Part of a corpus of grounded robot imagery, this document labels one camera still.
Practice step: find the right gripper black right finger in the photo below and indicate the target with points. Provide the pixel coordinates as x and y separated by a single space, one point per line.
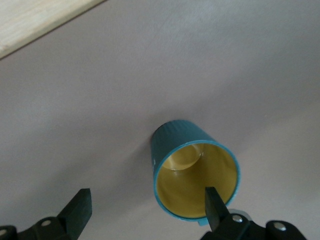
217 217

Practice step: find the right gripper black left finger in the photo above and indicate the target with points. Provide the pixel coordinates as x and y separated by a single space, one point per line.
75 217

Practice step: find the teal mug with yellow inside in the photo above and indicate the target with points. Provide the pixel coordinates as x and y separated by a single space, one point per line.
180 140

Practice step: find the brown table mat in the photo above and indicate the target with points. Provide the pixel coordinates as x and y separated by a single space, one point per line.
75 112

